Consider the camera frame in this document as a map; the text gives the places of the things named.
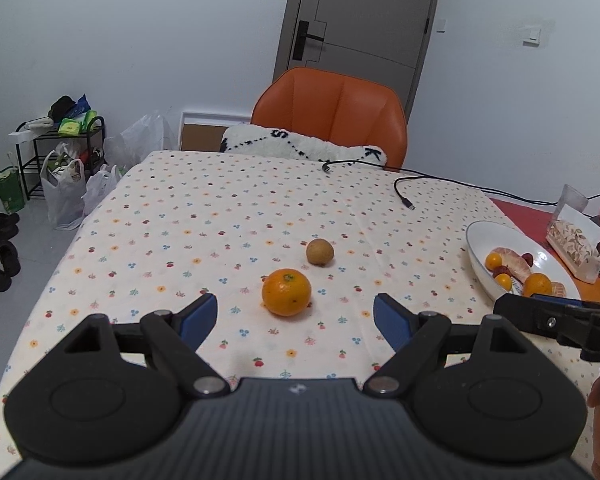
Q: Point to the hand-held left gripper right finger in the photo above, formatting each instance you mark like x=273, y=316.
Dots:
x=391, y=317

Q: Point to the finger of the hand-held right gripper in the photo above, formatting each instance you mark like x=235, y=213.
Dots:
x=555, y=300
x=530, y=312

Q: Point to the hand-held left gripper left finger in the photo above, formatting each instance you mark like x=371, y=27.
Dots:
x=200, y=317

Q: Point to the peeled pomelo segment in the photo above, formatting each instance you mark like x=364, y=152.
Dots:
x=559, y=290
x=515, y=265

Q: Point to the small orange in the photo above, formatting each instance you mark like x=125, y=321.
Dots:
x=503, y=281
x=493, y=261

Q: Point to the dark red strawberry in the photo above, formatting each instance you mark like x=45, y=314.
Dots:
x=527, y=259

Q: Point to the large orange with green stem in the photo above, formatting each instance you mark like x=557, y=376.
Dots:
x=286, y=292

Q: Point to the white plate with blue rim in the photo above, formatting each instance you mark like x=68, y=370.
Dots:
x=482, y=235

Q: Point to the orange with dark specks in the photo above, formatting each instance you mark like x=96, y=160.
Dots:
x=537, y=285

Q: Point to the patterned snack bag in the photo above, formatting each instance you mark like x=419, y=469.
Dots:
x=575, y=250

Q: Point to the red mat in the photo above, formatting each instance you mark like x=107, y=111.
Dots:
x=525, y=220

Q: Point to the brown round fruit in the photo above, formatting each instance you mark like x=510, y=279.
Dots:
x=320, y=252

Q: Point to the floral tablecloth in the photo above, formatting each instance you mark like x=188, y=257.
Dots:
x=205, y=210

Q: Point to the white plastic bag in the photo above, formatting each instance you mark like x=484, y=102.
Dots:
x=100, y=190
x=65, y=195

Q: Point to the white framed cork board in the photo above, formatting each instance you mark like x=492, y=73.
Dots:
x=205, y=135

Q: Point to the clear plastic bag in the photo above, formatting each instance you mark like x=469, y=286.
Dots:
x=145, y=140

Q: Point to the white fluffy cushion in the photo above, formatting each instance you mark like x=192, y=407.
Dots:
x=260, y=140

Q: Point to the orange leather chair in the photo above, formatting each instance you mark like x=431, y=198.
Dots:
x=330, y=105

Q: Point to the black metal rack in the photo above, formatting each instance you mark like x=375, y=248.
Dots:
x=35, y=160

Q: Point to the green paper bag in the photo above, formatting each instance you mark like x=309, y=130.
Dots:
x=9, y=190

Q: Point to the green white packet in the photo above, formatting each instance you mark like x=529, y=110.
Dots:
x=87, y=116

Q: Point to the yellow green packet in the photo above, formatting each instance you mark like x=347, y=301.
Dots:
x=69, y=127

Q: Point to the blue packet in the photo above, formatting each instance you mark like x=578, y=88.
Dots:
x=81, y=104

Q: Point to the black cloth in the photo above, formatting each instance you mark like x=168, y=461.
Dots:
x=61, y=107

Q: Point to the white cloth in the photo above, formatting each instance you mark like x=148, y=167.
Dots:
x=30, y=127

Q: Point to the grey door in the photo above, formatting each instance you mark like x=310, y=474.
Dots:
x=370, y=10

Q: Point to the square white wall switch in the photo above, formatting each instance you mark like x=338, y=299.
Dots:
x=532, y=36

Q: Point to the narrow white wall switch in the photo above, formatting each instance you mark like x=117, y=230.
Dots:
x=441, y=25

